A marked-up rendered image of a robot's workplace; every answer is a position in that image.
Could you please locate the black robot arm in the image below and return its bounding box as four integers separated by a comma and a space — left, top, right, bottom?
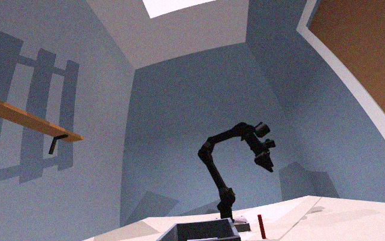
198, 122, 276, 223

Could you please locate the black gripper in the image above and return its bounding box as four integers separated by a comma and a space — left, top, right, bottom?
249, 141, 274, 172

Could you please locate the dark red peg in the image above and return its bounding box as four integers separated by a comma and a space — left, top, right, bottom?
257, 214, 266, 239

